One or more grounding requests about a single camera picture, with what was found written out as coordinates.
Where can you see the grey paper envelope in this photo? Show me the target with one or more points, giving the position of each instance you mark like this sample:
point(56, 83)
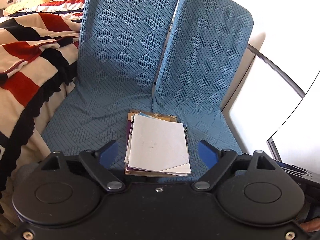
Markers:
point(157, 145)

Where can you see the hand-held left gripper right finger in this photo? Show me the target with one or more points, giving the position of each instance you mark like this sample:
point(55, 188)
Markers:
point(207, 152)

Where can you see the yellow pillow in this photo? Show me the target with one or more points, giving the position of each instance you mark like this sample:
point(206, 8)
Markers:
point(27, 5)

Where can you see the grey wardrobe frame strip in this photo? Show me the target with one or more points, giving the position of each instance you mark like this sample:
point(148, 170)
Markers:
point(277, 70)

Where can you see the striped fringed blanket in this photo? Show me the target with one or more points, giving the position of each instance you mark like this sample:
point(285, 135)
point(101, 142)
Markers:
point(25, 55)

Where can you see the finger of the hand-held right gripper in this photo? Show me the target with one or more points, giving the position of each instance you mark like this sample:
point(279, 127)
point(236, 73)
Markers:
point(300, 176)
point(287, 166)

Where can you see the gold patterned book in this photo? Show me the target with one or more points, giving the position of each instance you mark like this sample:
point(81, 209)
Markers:
point(170, 117)

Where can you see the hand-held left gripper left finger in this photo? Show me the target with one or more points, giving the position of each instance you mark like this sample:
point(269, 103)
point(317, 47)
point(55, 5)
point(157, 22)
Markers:
point(108, 152)

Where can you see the photo brochure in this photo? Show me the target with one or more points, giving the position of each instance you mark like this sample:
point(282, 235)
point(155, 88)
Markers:
point(186, 133)
point(146, 115)

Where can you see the blue quilted seat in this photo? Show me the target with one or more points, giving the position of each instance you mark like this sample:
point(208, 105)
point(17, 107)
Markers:
point(120, 42)
point(205, 55)

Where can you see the white wardrobe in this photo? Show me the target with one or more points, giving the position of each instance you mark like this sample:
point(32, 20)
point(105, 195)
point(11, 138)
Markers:
point(250, 105)

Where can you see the dark wall socket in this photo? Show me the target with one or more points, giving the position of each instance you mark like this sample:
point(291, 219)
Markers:
point(10, 0)

